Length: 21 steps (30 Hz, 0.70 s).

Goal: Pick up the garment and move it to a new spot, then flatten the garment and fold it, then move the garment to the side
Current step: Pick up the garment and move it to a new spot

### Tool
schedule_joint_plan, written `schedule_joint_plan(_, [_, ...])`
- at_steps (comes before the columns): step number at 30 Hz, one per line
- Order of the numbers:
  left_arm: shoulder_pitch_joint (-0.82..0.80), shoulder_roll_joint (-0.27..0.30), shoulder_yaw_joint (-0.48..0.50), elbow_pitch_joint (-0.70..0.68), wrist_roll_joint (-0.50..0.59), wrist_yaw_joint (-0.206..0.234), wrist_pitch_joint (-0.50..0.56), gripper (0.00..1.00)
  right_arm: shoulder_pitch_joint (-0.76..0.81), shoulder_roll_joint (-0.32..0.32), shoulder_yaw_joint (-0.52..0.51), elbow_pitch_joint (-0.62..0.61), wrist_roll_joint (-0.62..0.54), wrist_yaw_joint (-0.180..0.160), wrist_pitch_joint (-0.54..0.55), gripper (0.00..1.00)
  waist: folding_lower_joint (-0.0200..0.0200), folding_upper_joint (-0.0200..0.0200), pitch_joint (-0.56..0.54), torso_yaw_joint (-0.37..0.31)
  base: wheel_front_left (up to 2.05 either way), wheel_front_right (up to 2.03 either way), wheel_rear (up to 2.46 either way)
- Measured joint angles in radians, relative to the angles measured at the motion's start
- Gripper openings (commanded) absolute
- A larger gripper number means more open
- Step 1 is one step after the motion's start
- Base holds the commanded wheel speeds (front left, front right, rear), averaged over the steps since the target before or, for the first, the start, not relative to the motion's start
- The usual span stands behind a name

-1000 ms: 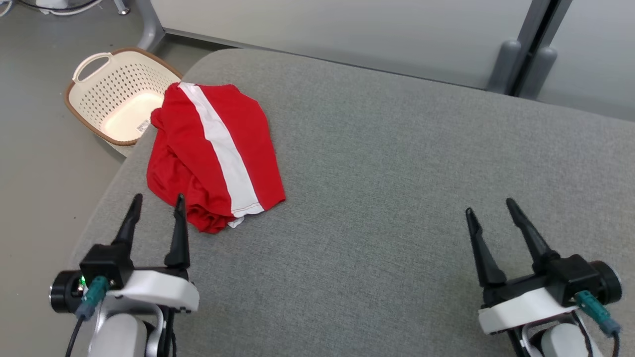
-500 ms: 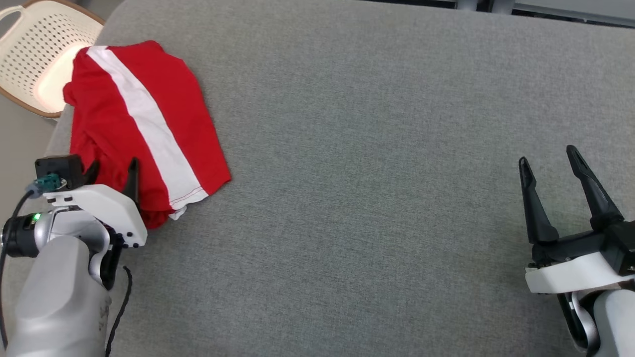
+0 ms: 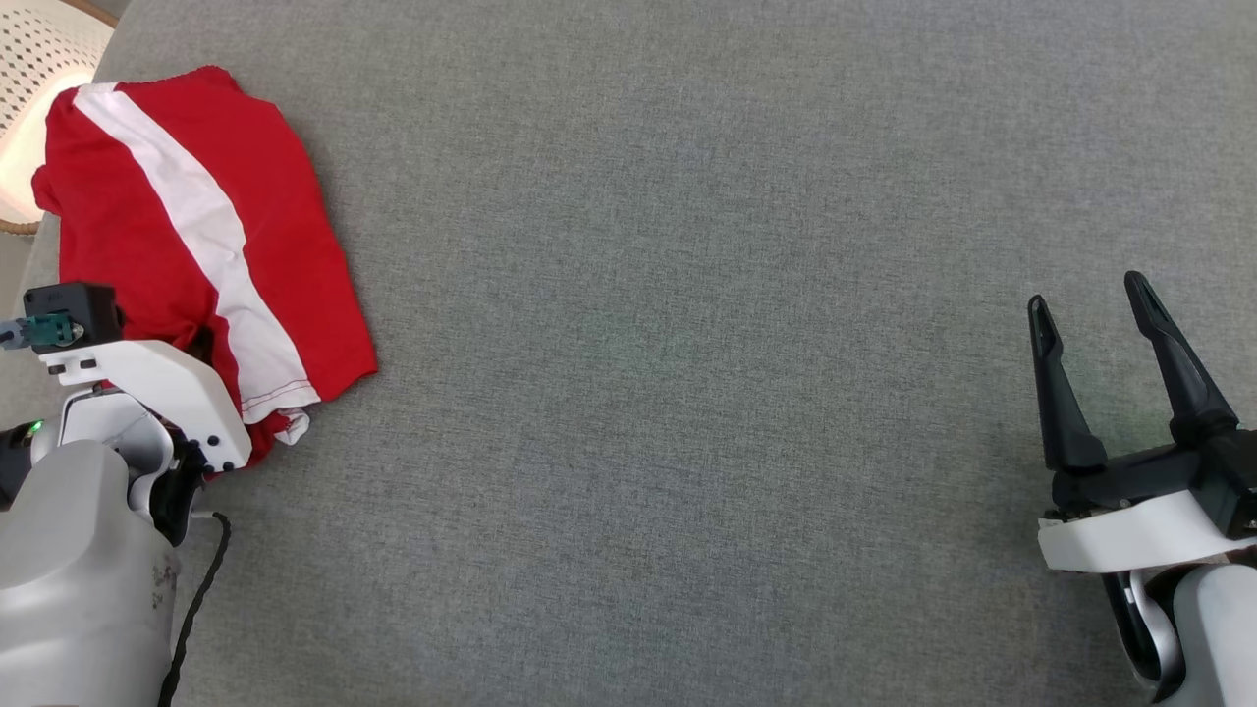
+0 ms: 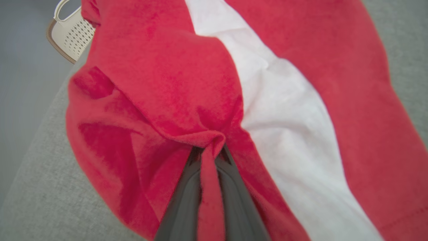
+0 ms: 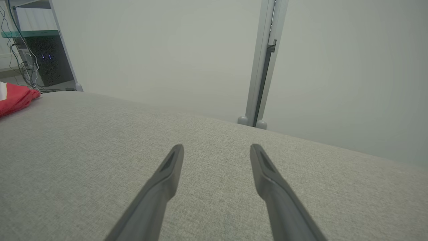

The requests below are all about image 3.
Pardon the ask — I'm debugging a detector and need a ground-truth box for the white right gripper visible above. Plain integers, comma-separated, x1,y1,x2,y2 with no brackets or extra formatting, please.
1027,271,1257,573

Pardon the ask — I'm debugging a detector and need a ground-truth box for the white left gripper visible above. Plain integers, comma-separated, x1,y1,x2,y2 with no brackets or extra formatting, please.
39,327,253,474

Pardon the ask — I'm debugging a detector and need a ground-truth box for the red shorts white stripe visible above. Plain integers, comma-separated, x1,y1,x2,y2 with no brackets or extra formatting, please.
31,66,380,474

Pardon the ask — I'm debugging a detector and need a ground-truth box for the white perforated laundry basket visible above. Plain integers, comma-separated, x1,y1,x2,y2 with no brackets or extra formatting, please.
0,0,119,237

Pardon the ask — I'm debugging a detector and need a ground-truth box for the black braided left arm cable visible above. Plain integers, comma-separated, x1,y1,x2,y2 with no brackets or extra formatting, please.
155,511,233,707

